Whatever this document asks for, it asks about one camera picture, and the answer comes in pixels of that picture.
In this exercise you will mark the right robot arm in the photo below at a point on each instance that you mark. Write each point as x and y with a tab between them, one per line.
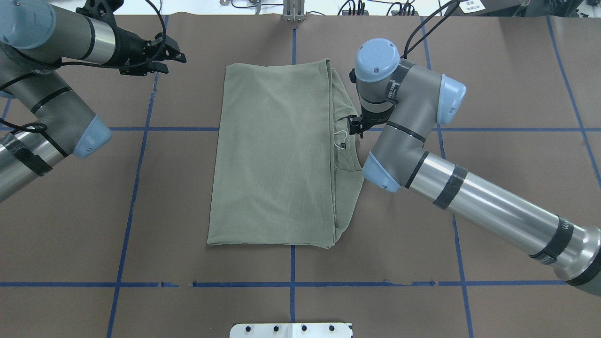
408	100

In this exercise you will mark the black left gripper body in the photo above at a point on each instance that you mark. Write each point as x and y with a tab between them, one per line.
130	45

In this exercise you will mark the olive green long-sleeve shirt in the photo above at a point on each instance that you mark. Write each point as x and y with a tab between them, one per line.
287	172

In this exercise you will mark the black box with label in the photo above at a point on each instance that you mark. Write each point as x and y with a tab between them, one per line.
491	8

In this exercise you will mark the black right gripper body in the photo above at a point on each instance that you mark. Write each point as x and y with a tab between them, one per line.
355	126

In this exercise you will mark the grey aluminium frame post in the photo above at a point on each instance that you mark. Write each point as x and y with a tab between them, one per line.
294	10

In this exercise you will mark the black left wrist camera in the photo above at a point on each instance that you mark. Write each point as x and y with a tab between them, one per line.
101	10

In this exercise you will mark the white metal base plate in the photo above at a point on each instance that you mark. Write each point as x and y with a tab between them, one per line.
292	330

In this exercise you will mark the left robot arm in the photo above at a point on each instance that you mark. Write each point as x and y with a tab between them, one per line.
37	38

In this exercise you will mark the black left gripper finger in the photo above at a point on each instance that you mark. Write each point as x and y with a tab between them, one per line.
157	67
168	50

